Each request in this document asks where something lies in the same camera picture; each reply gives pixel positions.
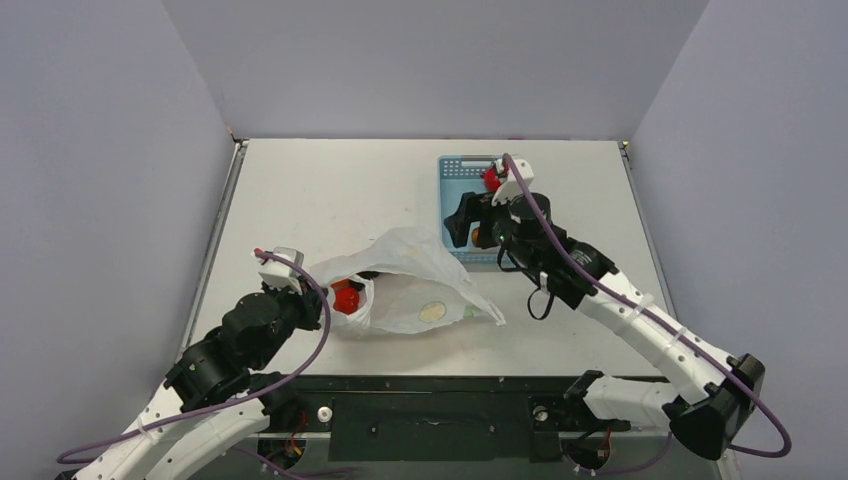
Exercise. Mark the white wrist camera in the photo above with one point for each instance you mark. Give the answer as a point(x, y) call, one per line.
point(277, 276)
point(519, 172)

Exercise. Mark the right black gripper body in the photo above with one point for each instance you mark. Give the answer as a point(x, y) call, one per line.
point(478, 216)

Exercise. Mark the orange red fake fruit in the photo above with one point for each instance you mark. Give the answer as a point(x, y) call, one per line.
point(341, 284)

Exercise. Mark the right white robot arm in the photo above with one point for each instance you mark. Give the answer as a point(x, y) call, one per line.
point(705, 399)

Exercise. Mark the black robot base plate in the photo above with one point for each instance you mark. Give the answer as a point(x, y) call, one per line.
point(433, 418)

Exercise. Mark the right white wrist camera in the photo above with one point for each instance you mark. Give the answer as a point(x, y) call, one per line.
point(519, 172)

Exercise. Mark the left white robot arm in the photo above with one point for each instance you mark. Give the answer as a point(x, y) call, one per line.
point(217, 392)

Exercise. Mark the red fake pomegranate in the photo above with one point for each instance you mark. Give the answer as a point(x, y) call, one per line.
point(493, 177)

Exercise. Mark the light blue perforated basket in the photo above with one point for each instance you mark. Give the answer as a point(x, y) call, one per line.
point(459, 174)

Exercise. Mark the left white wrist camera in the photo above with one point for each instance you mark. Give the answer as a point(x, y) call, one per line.
point(277, 276)

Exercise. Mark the metal table edge rail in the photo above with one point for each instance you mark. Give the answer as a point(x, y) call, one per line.
point(210, 253)

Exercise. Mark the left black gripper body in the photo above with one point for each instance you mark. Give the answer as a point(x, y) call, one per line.
point(298, 309)

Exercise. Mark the red fake apple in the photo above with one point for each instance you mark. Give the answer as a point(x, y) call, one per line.
point(347, 300)

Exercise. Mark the white plastic bag lemon print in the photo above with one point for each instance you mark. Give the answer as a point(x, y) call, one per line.
point(411, 285)

